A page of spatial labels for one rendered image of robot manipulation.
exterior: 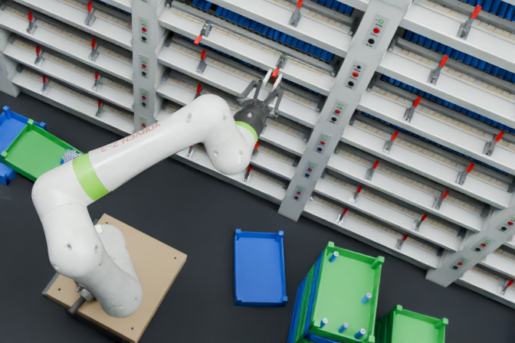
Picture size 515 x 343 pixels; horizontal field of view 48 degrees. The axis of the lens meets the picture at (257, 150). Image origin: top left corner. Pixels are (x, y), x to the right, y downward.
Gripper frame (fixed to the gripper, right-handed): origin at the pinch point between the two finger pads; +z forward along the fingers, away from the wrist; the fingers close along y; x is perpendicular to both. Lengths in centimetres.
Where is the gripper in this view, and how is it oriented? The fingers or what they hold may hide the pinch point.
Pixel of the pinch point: (271, 81)
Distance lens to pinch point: 178.9
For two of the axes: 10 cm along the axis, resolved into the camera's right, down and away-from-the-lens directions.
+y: 9.1, 4.0, -0.7
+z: 3.3, -6.4, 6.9
